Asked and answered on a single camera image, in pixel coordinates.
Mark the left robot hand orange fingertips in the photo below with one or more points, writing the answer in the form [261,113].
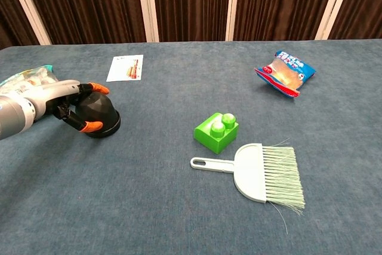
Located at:
[59,93]

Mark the black faceted dome object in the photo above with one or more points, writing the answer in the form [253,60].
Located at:
[100,110]

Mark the white hand brush green bristles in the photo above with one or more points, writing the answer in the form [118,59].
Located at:
[256,171]

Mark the teal white snack bag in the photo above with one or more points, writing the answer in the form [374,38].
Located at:
[33,77]

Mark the white printed paper card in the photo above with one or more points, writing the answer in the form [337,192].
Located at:
[125,68]

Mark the green toy building block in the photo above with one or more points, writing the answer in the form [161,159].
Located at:
[213,138]

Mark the brown pleated curtain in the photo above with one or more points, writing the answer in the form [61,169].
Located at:
[191,1]

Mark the blue red snack bag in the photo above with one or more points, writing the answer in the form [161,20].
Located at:
[285,77]

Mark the white vertical frame post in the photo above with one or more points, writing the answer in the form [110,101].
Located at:
[334,4]
[147,4]
[232,4]
[28,4]

